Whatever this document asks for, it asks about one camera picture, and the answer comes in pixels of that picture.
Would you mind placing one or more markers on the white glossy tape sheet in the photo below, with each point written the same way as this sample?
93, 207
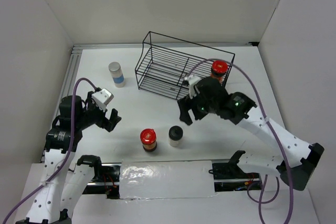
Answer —
166, 180

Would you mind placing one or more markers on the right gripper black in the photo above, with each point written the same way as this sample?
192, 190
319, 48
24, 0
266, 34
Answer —
185, 104

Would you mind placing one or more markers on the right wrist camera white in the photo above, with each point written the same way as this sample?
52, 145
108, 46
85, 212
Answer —
192, 81

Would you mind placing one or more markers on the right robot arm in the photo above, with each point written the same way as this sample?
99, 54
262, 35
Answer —
297, 159

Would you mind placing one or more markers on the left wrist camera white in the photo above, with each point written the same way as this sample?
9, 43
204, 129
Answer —
102, 98

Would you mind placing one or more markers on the silver lid blue label bottle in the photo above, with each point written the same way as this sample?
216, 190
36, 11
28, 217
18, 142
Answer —
117, 74

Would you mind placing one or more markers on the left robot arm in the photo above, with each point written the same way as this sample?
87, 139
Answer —
60, 192

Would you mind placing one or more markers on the black wire rack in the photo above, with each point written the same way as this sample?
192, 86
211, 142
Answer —
165, 61

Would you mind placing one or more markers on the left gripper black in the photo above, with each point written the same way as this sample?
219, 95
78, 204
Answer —
104, 123

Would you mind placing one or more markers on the red lid jar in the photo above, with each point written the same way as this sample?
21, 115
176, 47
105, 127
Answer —
218, 70
148, 140

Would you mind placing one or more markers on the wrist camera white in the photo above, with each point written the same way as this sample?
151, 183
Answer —
102, 98
192, 81

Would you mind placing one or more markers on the aluminium rail frame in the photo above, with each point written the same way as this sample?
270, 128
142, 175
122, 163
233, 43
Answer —
141, 110

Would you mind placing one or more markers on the black lid white bottle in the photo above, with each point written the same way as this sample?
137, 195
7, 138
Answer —
175, 135

